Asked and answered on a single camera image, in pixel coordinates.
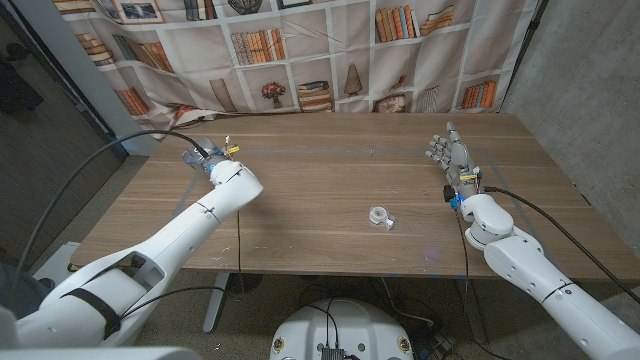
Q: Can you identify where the grey table leg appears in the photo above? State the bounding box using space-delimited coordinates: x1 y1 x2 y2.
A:
455 278 487 345

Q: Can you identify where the white table leg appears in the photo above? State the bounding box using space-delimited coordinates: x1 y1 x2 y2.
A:
202 272 231 334

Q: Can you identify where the white floor cable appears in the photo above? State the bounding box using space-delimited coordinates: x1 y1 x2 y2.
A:
380 277 435 329

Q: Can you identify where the black round floor object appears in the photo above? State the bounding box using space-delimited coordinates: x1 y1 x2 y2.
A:
227 273 265 296

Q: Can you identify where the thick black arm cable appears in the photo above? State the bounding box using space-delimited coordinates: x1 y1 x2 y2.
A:
482 185 640 305
12 129 210 301

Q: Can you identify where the person in dark blue clothes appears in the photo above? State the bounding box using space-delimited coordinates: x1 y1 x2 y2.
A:
0 262 54 321

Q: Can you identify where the thin dark right wrist cable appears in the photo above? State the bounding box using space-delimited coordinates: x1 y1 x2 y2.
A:
453 208 516 360

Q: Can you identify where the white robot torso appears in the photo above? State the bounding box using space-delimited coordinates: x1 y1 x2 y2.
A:
269 298 414 360

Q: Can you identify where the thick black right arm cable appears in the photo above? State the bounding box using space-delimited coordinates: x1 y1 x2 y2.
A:
482 185 640 305

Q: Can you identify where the small clear tape dispenser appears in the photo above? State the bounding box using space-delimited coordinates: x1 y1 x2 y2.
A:
368 205 395 231

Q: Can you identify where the white flat floor panel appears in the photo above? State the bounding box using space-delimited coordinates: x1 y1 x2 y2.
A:
32 241 84 281

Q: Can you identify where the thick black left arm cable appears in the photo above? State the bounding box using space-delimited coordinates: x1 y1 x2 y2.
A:
12 129 210 301

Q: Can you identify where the thin dark wrist cable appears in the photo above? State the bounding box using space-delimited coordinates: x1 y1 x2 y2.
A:
119 209 246 321
453 208 516 360

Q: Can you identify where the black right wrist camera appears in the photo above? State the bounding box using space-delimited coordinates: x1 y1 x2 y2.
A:
442 184 461 211

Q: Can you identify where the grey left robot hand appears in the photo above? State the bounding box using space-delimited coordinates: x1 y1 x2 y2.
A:
181 137 229 174

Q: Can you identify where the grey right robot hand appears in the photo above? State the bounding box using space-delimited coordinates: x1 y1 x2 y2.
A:
425 121 484 201

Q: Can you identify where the floor power strip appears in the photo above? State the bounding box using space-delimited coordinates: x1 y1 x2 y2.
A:
418 330 457 360

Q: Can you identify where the thin dark left wrist cable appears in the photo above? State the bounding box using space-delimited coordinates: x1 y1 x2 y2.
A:
119 209 246 321

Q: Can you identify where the white robot head edge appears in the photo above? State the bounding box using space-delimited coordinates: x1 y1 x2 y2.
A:
0 346 204 360

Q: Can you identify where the printed bookshelf backdrop cloth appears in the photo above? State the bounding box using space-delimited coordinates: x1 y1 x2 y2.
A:
49 0 541 141

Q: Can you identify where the black backdrop stand pole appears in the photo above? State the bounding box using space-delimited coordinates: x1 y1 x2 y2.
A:
499 0 550 104

